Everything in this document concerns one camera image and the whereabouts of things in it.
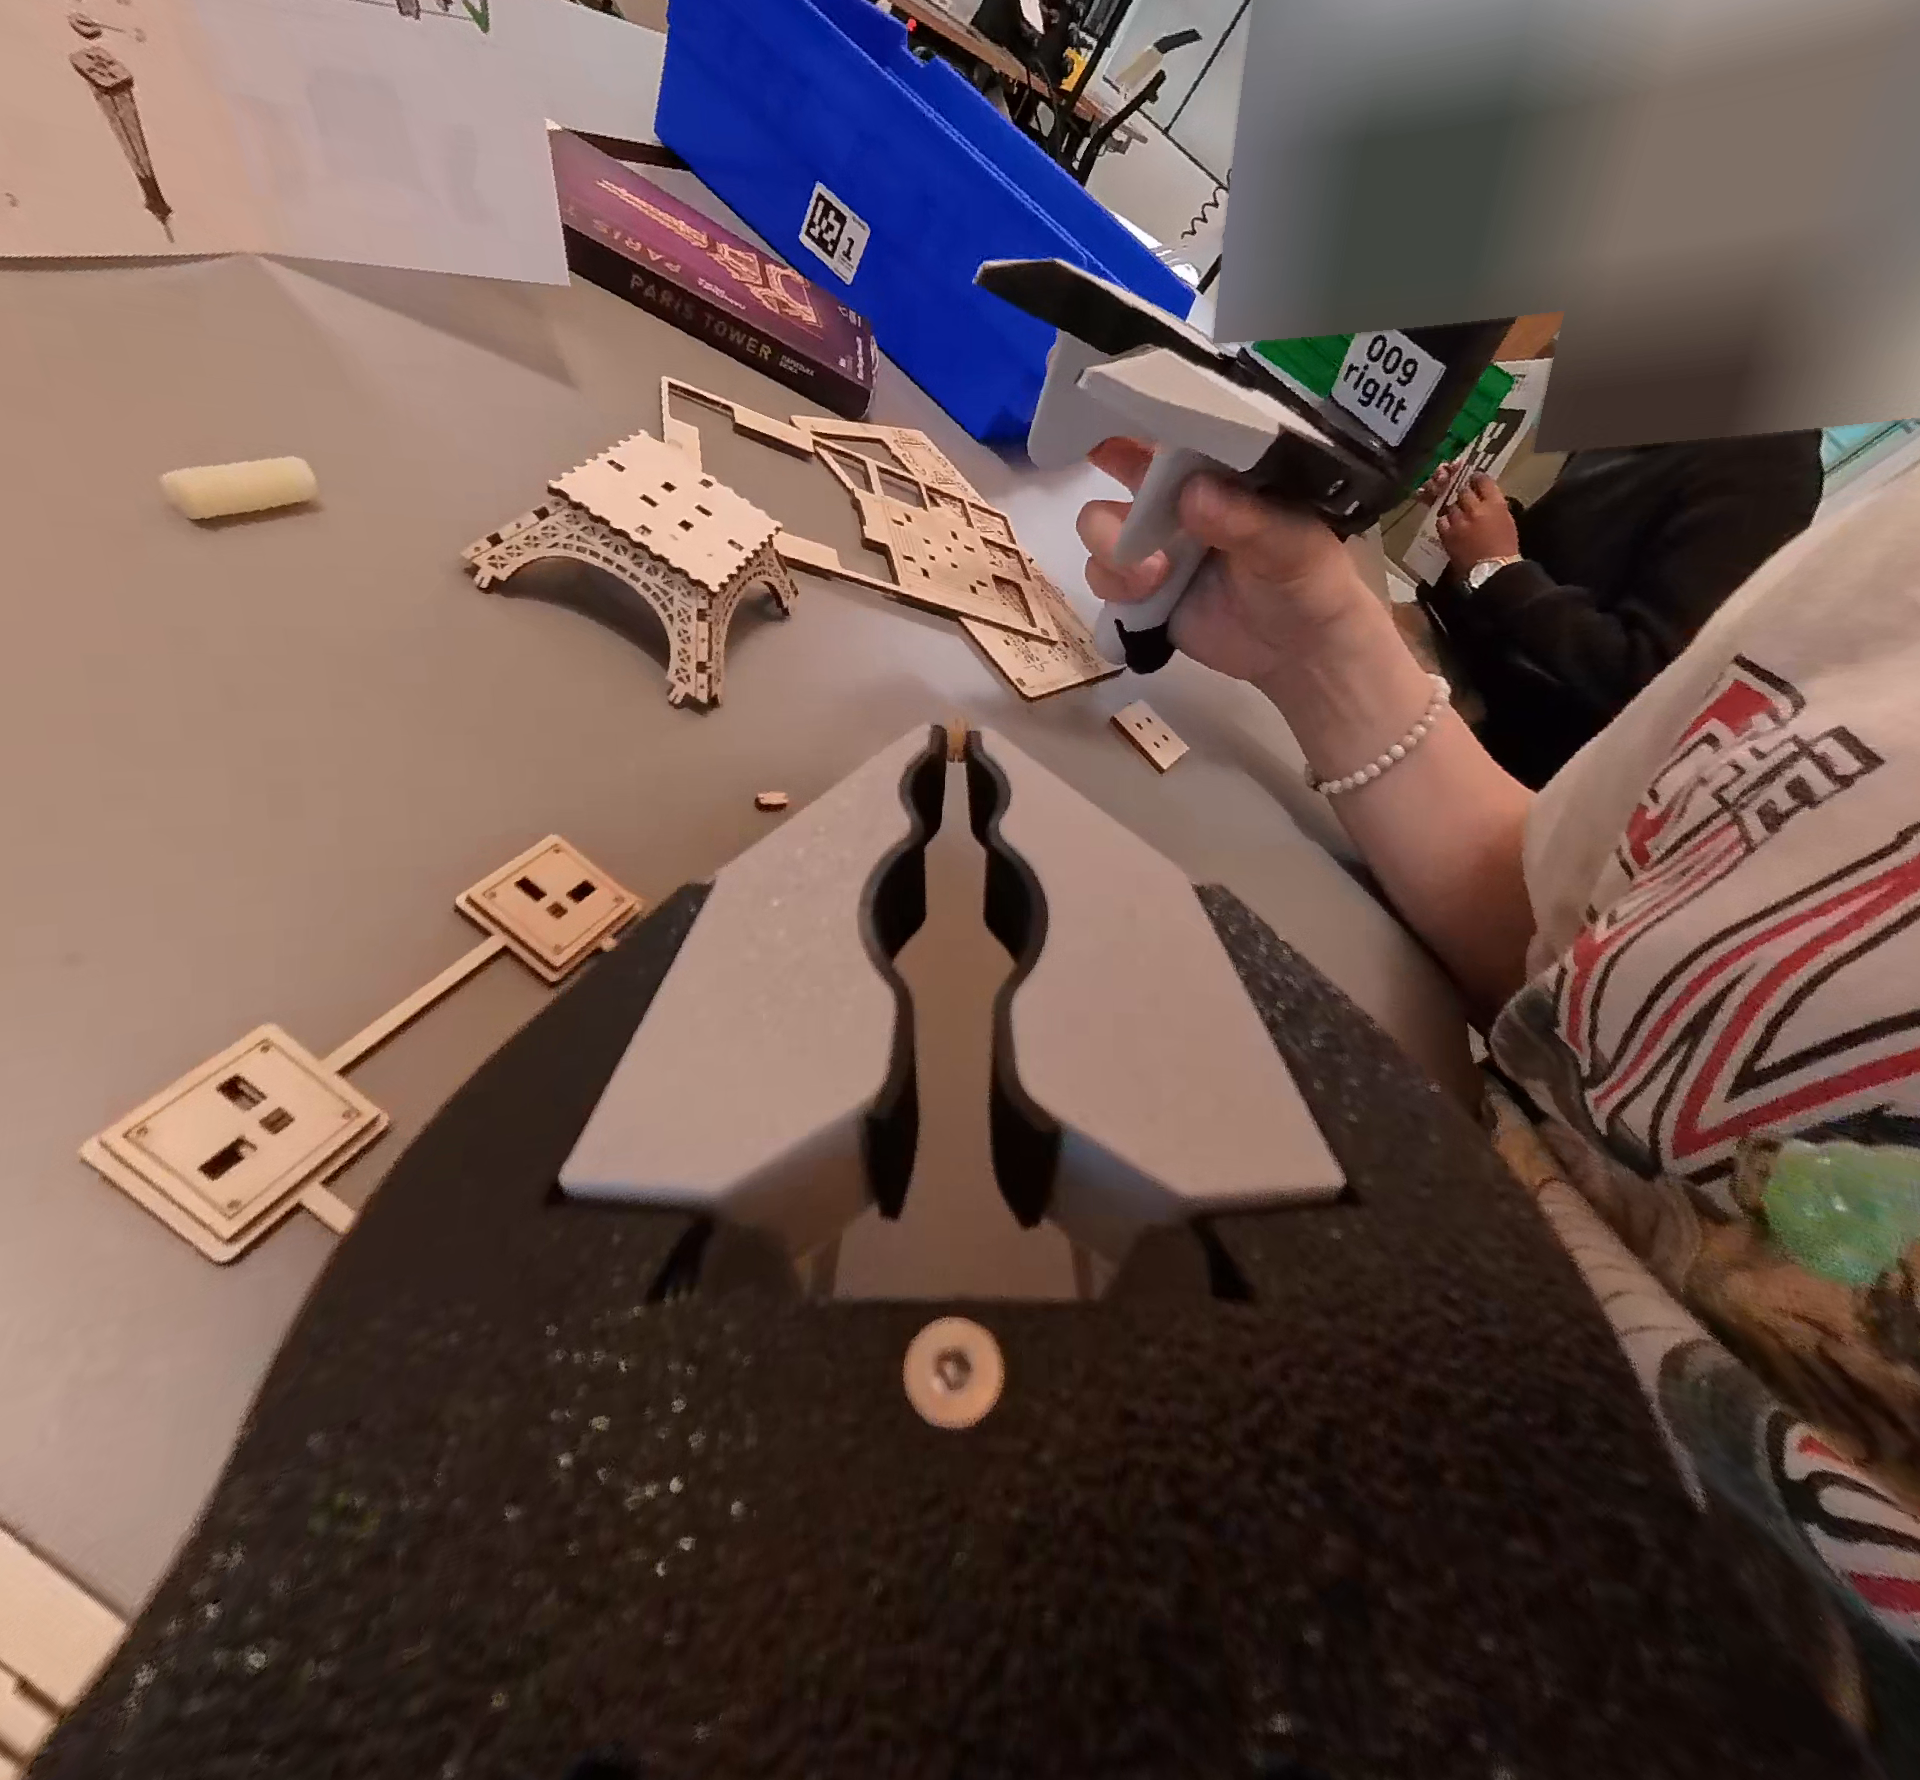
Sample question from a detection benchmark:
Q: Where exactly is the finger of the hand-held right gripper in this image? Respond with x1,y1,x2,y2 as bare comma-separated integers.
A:
976,257,1224,470
1076,352,1320,477

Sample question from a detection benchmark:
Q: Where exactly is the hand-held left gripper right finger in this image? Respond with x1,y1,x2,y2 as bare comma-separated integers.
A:
966,727,1348,1271

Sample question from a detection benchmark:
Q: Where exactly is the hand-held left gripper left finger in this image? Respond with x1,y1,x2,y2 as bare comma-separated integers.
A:
559,727,948,1279

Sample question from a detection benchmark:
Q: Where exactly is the person's right forearm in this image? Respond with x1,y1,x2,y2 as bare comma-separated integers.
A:
1308,676,1549,1035

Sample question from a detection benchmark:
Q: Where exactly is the grey desk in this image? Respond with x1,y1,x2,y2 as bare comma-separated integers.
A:
0,131,1501,1661

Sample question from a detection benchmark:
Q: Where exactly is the person's right hand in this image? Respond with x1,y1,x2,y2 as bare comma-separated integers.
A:
1076,437,1455,773

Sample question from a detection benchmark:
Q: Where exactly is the blue plastic bin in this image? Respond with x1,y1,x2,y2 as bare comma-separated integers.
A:
653,0,1201,447

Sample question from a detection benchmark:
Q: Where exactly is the purple puzzle box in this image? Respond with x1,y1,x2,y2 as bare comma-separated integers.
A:
548,131,878,420

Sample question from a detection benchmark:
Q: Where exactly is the wooden tower base model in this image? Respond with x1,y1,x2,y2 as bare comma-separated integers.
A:
461,427,800,712

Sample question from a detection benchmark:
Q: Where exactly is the wooden sprue with square plates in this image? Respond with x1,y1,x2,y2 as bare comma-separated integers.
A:
82,834,647,1266

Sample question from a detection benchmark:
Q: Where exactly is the person's printed shirt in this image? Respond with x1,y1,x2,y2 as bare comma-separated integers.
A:
1477,460,1920,1780

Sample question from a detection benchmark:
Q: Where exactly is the paper instruction sheet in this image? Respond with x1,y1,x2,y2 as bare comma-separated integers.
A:
0,0,571,288

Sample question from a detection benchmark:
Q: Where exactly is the wooden puzzle parts sheet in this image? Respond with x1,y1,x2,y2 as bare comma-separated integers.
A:
0,1522,131,1724

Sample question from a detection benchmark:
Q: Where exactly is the wooden puzzle frame sheet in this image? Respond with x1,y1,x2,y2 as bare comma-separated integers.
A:
660,377,1126,703

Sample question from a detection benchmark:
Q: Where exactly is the white bead bracelet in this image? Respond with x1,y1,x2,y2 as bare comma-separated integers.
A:
1305,676,1455,796

